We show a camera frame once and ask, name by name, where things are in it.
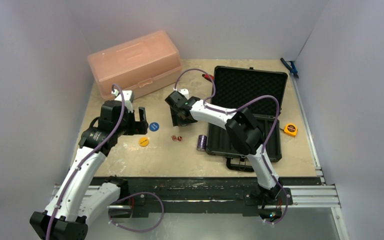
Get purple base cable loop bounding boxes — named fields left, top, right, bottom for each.
left=107, top=192, right=165, bottom=233

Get black foam-lined carry case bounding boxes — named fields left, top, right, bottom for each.
left=205, top=65, right=288, bottom=163

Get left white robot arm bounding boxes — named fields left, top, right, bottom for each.
left=29, top=100, right=149, bottom=240

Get yellow big blind button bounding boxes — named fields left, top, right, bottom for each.
left=138, top=137, right=150, bottom=147

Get yellow tape measure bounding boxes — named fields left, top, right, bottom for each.
left=283, top=123, right=298, bottom=137

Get blue small blind button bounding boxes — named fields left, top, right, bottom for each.
left=149, top=122, right=160, bottom=132

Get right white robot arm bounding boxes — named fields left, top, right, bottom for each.
left=165, top=90, right=291, bottom=206

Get red-handled tool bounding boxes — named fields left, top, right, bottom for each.
left=201, top=74, right=214, bottom=82

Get pink plastic storage box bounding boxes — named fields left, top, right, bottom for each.
left=87, top=30, right=183, bottom=100

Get aluminium extrusion rail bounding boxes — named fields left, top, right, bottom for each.
left=289, top=73, right=350, bottom=240

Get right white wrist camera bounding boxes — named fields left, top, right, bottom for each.
left=176, top=88, right=190, bottom=100

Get blue-handled pliers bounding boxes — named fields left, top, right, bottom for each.
left=280, top=57, right=299, bottom=79

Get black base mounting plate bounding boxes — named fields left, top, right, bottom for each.
left=87, top=176, right=322, bottom=220

